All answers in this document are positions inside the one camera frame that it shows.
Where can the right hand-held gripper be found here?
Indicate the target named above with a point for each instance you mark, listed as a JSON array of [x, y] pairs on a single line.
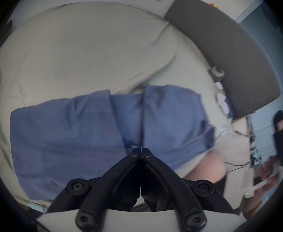
[[257, 186]]

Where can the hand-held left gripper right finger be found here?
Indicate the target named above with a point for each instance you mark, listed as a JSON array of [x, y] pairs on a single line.
[[170, 177]]

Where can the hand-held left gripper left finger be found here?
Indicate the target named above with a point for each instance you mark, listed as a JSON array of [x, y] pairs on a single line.
[[112, 177]]

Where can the blue shirt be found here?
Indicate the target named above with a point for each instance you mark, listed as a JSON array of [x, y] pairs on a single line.
[[83, 134]]

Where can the person's right hand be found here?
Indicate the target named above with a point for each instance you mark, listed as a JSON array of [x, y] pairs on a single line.
[[268, 169]]

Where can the person's legs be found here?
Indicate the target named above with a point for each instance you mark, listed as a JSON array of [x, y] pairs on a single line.
[[208, 165]]

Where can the white hand controller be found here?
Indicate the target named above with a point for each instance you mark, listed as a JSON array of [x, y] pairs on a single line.
[[222, 101]]

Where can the grey hand controller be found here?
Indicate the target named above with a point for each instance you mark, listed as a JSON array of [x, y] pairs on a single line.
[[217, 72]]

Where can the dark grey padded headboard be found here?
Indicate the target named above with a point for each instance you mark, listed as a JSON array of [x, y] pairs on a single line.
[[228, 47]]

